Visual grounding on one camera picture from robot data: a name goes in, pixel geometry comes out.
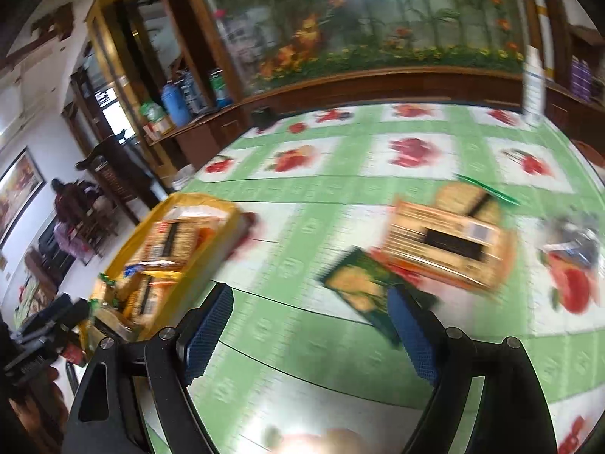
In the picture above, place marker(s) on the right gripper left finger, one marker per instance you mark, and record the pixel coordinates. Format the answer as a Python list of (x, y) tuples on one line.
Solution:
[(106, 415)]

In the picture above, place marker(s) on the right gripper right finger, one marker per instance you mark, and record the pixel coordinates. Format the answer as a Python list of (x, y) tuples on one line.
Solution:
[(512, 417)]

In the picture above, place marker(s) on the green Weidan cracker pack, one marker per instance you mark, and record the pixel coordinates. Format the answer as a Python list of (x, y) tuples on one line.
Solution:
[(113, 305)]

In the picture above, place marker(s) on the large orange snack packet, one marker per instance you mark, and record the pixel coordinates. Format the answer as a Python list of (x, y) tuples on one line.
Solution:
[(141, 295)]

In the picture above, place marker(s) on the orange soda cracker pack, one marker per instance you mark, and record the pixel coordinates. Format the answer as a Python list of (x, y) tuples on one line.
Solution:
[(172, 243)]

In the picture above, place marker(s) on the person's left hand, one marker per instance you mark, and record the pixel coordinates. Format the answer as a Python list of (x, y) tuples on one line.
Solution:
[(43, 431)]

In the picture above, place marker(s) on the seated person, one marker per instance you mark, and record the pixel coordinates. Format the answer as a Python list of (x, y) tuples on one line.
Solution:
[(83, 218)]

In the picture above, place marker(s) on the yellow cardboard tray box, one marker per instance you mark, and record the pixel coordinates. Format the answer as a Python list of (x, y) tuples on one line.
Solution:
[(234, 225)]

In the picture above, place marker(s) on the clear plastic wrapper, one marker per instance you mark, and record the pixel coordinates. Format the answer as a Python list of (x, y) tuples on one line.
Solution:
[(574, 237)]

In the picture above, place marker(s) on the orange cracker pack back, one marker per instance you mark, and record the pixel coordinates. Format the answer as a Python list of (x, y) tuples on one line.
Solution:
[(448, 247)]

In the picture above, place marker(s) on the dark wooden chair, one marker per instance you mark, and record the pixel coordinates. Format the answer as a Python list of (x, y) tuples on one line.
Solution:
[(130, 175)]

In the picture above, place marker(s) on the dark green snack packet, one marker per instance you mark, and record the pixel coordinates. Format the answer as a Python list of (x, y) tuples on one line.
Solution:
[(362, 283)]

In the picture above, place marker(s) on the yellow green cracker pack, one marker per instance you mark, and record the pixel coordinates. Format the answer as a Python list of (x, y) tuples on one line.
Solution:
[(471, 198)]

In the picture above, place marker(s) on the green snack bag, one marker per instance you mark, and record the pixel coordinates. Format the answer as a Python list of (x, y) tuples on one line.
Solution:
[(152, 111)]

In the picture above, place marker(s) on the blue thermos flask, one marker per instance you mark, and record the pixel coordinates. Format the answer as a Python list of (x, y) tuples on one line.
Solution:
[(175, 104)]

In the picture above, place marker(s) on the grey thermos flask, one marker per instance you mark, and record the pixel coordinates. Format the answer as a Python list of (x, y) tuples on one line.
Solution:
[(193, 96)]

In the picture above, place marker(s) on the white spray bottle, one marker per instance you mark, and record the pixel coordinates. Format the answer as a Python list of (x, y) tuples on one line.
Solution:
[(534, 88)]

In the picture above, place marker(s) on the purple bottles on shelf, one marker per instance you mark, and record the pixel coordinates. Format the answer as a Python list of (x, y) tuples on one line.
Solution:
[(581, 79)]

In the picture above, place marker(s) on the glass flower display cabinet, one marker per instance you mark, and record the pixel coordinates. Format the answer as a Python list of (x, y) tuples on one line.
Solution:
[(273, 43)]

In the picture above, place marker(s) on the framed wall picture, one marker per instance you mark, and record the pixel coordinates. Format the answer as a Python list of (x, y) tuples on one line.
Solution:
[(20, 184)]

